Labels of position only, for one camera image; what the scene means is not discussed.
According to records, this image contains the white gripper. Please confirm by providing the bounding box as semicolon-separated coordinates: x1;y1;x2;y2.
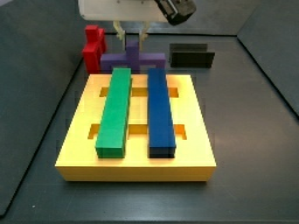
79;0;165;50

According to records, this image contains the yellow slotted board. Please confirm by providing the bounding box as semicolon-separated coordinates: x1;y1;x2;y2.
55;74;216;182

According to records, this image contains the red comb-shaped block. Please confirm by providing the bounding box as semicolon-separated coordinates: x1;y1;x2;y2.
81;24;107;74

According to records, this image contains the blue long block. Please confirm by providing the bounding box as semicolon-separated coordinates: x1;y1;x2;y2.
147;68;176;158

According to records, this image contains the green long block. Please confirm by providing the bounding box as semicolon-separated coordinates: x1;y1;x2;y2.
96;68;132;158

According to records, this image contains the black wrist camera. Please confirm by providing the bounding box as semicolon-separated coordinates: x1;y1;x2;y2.
153;0;196;25

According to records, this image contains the black angled bracket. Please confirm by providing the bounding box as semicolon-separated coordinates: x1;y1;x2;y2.
169;43;215;68

